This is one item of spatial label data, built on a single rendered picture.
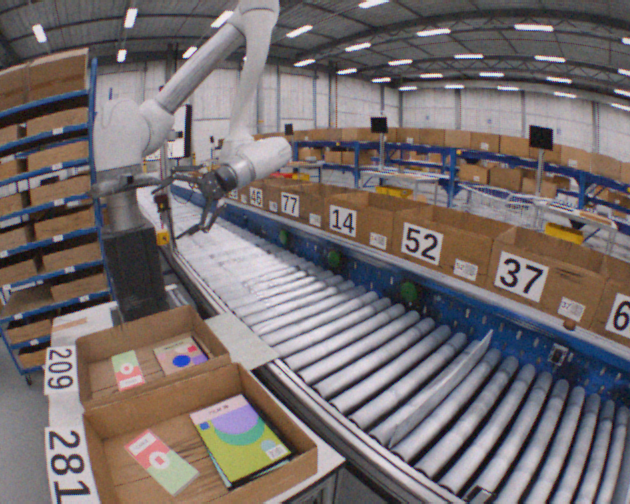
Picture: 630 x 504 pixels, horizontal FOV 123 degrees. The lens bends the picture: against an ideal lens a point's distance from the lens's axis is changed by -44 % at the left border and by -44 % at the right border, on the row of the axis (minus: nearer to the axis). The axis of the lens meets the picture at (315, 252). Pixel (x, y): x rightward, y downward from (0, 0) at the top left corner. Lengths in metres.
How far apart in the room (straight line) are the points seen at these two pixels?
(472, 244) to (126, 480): 1.07
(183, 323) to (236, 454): 0.50
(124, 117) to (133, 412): 0.76
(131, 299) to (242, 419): 0.55
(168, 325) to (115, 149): 0.53
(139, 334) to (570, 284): 1.22
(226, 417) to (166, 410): 0.14
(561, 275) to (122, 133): 1.28
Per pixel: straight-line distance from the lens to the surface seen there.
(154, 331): 0.95
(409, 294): 1.06
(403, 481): 0.62
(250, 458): 0.57
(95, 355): 0.96
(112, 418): 0.70
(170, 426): 0.71
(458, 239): 1.00
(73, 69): 2.04
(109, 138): 0.93
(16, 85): 2.14
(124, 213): 0.96
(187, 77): 1.10
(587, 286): 0.93
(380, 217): 1.17
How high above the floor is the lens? 1.29
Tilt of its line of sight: 20 degrees down
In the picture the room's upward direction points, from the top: straight up
